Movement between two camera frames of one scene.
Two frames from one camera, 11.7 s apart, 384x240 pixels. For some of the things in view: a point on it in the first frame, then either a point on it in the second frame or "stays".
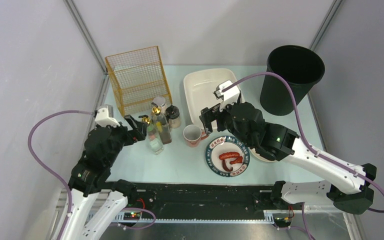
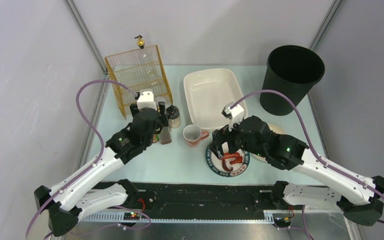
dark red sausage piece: x=225 y=166 stays
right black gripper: x=211 y=117 → x=223 y=135
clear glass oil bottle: x=155 y=140 → x=142 y=69
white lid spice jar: x=161 y=102 stays
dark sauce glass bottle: x=162 y=123 stays
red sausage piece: x=231 y=154 stays
